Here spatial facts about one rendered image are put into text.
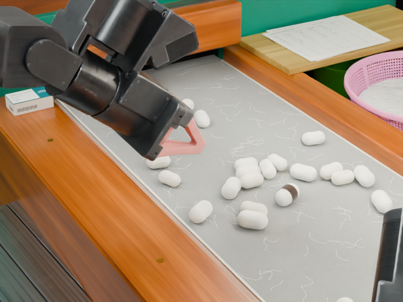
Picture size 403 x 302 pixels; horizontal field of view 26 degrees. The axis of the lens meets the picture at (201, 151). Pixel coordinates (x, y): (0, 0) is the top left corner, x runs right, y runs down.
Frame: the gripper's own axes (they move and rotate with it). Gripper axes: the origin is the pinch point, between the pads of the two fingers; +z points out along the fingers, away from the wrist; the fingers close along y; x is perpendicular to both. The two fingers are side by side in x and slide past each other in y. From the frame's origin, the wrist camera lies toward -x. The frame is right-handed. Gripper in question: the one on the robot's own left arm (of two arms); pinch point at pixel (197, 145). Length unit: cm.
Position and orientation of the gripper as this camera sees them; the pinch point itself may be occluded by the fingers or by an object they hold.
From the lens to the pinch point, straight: 97.1
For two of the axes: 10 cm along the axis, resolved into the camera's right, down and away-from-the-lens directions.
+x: -5.6, 8.3, 0.9
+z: 6.6, 3.7, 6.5
